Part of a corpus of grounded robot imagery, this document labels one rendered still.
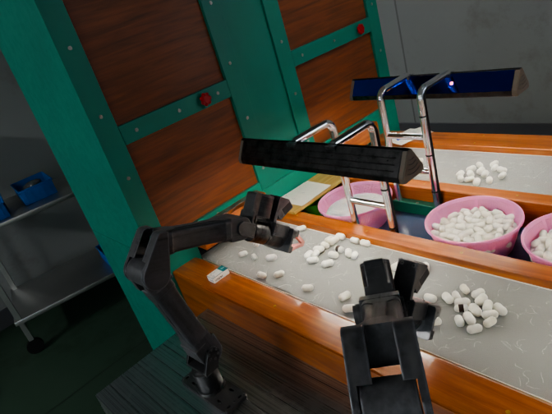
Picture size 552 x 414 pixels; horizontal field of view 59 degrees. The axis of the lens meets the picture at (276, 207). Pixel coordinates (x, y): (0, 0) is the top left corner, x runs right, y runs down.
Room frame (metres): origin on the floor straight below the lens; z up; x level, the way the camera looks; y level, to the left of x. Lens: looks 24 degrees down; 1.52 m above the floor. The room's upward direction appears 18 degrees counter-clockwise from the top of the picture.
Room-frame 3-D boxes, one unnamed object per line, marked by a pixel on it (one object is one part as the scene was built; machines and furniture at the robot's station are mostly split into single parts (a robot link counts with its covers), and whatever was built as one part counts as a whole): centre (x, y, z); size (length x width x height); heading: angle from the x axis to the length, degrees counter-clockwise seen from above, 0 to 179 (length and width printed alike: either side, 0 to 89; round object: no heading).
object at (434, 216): (1.19, -0.53, 0.72); 0.27 x 0.27 x 0.10
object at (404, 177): (1.25, -0.14, 1.08); 0.62 x 0.08 x 0.07; 35
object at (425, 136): (1.52, -0.54, 0.90); 0.20 x 0.19 x 0.45; 35
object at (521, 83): (1.57, -0.60, 1.08); 0.62 x 0.08 x 0.07; 35
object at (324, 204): (1.55, -0.27, 0.72); 0.27 x 0.27 x 0.10
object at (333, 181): (1.73, -0.15, 0.77); 0.33 x 0.15 x 0.01; 125
